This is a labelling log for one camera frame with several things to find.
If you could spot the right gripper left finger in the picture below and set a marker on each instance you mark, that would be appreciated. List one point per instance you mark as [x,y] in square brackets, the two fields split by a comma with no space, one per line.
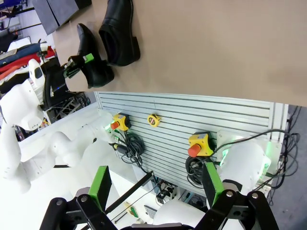
[99,189]

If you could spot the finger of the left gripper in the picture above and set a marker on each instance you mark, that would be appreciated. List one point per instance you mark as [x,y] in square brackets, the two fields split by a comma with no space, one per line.
[72,73]
[79,60]

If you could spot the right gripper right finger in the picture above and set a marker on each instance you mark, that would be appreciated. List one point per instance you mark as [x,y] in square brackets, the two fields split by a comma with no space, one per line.
[213,189]

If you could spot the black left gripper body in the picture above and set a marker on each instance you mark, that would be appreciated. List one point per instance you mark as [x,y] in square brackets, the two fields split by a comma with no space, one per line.
[58,80]

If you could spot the black leather dress shoe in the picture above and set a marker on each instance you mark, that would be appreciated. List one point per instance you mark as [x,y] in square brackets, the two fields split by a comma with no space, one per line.
[98,74]
[124,48]

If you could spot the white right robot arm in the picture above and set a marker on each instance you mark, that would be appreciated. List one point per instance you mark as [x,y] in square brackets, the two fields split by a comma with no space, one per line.
[247,163]

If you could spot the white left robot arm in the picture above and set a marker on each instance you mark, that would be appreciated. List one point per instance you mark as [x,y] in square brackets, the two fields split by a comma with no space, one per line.
[21,107]

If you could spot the black metal rod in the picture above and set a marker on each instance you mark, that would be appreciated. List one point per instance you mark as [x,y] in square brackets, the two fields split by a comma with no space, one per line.
[129,192]

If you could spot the pile of colourful clothes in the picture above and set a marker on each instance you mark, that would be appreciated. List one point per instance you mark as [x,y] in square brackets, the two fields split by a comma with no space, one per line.
[14,58]

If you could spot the yellow emergency stop button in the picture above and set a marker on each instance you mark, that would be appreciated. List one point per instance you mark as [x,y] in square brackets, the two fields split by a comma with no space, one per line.
[121,121]
[200,141]

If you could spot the yellow tape roll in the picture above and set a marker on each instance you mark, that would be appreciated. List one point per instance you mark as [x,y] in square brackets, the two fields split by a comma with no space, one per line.
[153,119]

